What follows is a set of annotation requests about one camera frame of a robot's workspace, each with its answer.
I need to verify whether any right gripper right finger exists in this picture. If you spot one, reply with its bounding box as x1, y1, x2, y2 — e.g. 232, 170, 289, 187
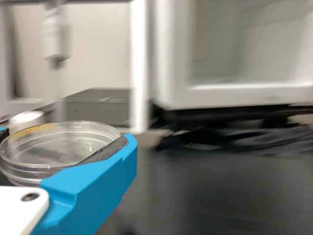
21, 133, 137, 235

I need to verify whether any black platform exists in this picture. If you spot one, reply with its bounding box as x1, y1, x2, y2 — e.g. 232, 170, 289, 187
43, 88, 132, 128
0, 137, 313, 235

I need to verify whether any white pipette stand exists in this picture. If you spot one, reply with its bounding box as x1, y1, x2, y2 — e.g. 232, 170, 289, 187
0, 0, 172, 148

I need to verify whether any white incubator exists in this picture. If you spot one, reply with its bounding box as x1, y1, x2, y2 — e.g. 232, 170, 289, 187
148, 0, 313, 110

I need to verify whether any petri dish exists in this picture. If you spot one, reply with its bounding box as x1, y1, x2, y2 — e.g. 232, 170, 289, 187
0, 121, 122, 187

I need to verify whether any pipette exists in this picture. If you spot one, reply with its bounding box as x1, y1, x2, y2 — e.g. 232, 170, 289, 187
40, 0, 72, 65

